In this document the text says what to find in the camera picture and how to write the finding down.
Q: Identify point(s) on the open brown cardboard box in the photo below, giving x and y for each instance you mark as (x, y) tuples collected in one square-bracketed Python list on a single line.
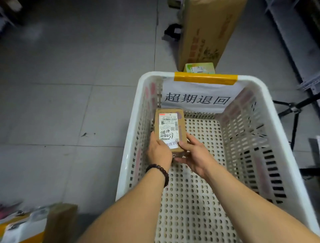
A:
[(60, 222)]

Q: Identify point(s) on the small brown parcel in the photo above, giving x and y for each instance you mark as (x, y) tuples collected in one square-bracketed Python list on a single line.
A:
[(182, 125)]

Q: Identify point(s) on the tall printed floor carton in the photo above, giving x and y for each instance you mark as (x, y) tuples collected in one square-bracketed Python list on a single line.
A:
[(207, 32)]

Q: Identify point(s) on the white plastic basket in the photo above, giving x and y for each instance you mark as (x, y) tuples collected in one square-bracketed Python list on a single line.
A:
[(250, 79)]

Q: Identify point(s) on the black floor object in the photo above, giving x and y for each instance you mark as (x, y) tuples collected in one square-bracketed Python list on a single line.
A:
[(172, 31)]

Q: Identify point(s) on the white paper sign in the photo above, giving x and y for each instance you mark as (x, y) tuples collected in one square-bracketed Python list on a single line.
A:
[(175, 86)]

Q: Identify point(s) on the person's left hand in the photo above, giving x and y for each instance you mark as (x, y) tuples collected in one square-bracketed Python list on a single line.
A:
[(160, 155)]

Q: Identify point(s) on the white storage rack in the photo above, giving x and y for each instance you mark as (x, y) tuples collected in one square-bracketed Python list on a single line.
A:
[(295, 37)]

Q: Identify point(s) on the person's right hand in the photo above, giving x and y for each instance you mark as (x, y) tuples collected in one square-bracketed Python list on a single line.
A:
[(200, 160)]

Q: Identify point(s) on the yellow tape piece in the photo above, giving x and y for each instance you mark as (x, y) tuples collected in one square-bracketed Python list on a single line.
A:
[(205, 78)]

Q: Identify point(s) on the person's left forearm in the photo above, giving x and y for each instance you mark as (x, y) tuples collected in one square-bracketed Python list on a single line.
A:
[(130, 212)]

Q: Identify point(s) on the black tripod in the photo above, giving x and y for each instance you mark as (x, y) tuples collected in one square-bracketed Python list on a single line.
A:
[(293, 108)]

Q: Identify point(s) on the small green and white box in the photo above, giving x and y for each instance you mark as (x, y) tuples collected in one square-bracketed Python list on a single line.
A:
[(200, 68)]

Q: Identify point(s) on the person's right forearm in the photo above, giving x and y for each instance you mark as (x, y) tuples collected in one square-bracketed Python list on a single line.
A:
[(250, 207)]

